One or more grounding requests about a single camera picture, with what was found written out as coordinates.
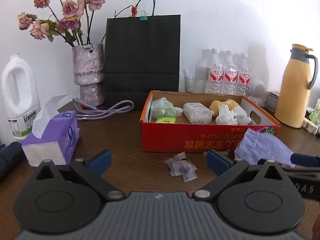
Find glass cup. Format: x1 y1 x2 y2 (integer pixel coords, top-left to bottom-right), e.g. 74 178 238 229
184 76 207 93

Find yellow and white plush toy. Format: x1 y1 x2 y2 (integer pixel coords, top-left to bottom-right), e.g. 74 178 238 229
209 99 252 125

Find green spray bottle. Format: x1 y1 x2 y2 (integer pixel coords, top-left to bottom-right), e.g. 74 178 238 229
309 98 320 125

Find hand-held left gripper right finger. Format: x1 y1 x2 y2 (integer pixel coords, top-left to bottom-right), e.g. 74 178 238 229
192 149 288 202

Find purple fabric pouch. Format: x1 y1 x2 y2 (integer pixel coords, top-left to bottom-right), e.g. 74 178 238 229
234 128 295 167

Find white power strip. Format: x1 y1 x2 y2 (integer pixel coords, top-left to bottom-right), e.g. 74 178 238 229
302 119 320 135

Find white robot speaker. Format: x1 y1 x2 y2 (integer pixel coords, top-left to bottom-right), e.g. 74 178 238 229
246 78 266 105

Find purple tissue pack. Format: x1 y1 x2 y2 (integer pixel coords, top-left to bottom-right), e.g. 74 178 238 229
21 94 80 167

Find dark case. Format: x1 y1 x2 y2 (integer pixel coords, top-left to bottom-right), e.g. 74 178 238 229
0 142 25 182

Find grey cable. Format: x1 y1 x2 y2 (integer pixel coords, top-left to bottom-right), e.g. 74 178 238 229
72 97 135 122

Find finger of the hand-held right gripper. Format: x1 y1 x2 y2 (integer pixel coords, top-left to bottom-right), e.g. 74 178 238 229
280 164 320 178
291 153 320 167

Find clear water bottle red label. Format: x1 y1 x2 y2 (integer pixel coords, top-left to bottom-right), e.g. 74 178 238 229
205 48 224 94
236 53 251 96
222 50 239 95

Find white tissue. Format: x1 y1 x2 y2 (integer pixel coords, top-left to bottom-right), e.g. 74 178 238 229
215 104 239 125

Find red cardboard box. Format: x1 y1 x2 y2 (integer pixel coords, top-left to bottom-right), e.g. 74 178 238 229
139 90 281 153

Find small grey box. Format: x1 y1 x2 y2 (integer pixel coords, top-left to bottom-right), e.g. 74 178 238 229
266 91 280 112

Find white detergent bottle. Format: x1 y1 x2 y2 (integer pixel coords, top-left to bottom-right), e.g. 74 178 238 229
1 54 42 140

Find yellow thermos jug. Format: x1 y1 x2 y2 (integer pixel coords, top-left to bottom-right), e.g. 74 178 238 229
274 44 318 128

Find red rosebud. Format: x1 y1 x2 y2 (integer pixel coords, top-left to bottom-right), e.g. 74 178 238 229
114 5 138 18

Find dried pink roses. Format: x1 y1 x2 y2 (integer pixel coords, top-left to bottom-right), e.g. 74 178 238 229
17 0 105 48

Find purple textured vase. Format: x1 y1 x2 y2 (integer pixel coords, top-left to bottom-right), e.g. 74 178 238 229
72 43 105 107

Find black paper bag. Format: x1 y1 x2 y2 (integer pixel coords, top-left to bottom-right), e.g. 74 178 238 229
104 0 181 110

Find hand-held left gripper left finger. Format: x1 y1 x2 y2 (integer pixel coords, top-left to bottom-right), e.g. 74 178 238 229
34 149 127 202

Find clear candy wrapper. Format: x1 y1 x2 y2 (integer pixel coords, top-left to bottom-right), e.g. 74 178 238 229
169 162 198 182

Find purple candy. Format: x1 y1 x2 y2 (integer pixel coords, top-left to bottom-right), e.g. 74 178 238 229
164 152 190 167

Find green tissue packet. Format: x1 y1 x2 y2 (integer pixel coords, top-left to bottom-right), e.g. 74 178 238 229
155 116 177 124

